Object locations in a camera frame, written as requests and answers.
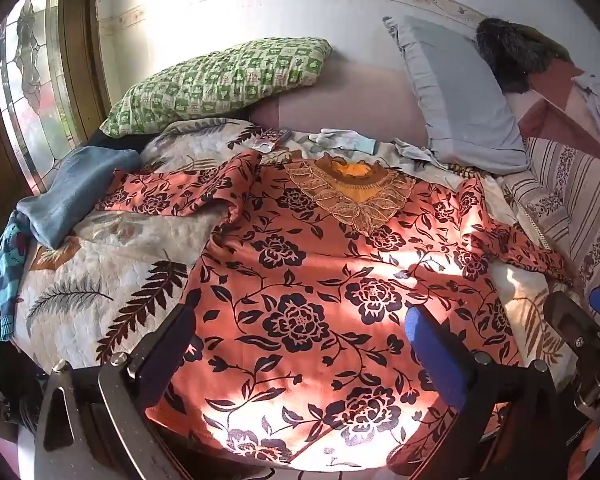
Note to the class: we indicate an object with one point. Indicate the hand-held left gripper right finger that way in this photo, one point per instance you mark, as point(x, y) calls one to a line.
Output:
point(432, 352)

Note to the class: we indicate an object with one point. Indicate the wooden window frame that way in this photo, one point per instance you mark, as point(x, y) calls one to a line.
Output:
point(80, 45)

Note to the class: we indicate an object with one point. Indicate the small foil packet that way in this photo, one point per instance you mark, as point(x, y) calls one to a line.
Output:
point(270, 141)

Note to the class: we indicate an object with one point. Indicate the teal patterned cloth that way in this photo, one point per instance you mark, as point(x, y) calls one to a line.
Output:
point(7, 270)

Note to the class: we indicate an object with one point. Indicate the green checkered pillow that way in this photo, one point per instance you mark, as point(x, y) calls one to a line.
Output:
point(215, 80)

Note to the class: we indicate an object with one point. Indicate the blue towel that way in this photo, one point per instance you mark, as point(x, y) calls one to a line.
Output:
point(67, 195)

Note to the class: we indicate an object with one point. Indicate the small teal cloth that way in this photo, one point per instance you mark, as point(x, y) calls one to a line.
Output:
point(367, 146)

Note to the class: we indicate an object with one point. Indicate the stained glass window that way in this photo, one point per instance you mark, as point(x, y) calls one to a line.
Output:
point(27, 85)

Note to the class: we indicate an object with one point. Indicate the white crumpled cloth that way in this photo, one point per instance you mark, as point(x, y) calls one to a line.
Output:
point(597, 97)

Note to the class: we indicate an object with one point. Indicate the striped floral quilt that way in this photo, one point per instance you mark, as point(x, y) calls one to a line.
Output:
point(575, 200)

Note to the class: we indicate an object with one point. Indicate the dark cloth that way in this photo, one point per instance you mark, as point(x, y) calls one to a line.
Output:
point(115, 140)

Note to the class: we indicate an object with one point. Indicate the pale grey cloth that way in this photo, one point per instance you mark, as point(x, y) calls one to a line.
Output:
point(415, 152)

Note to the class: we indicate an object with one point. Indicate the orange floral blouse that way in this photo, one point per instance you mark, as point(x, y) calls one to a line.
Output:
point(320, 260)

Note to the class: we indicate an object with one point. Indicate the pink geometric quilt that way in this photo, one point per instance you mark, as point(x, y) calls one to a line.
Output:
point(555, 110)

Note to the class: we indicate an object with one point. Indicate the leaf print blanket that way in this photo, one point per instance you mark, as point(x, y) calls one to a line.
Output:
point(105, 260)

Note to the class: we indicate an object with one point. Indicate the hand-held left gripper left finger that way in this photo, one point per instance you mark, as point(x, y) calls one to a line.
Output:
point(187, 312)

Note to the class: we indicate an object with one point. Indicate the pink bed sheet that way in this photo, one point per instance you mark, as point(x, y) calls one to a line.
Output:
point(355, 95)

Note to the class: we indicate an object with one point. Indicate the white glove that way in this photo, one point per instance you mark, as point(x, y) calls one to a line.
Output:
point(335, 139)

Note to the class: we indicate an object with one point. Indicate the grey ruffled pillow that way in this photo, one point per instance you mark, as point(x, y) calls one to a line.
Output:
point(460, 100)

